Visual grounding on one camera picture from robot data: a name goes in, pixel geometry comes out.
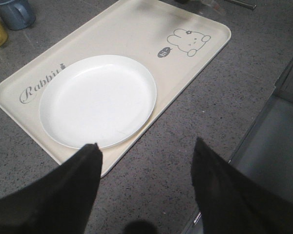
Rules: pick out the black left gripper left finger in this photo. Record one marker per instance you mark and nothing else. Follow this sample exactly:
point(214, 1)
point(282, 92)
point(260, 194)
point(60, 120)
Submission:
point(58, 203)

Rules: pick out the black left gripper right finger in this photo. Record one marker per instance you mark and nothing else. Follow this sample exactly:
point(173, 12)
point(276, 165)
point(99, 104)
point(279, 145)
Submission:
point(231, 203)

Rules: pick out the silver metal chopstick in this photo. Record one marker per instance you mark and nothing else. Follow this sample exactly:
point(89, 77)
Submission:
point(243, 4)

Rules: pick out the cream rabbit serving tray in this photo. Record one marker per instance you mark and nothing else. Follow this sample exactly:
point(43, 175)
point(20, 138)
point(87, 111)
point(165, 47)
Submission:
point(173, 44)

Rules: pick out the grey metal drawer rail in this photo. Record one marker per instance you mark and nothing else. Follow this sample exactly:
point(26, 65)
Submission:
point(265, 154)

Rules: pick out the white round plate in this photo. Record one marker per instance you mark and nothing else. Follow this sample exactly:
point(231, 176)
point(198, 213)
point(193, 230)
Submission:
point(102, 99)

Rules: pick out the blue mug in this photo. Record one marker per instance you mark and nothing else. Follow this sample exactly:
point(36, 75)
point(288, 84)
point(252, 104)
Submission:
point(17, 14)

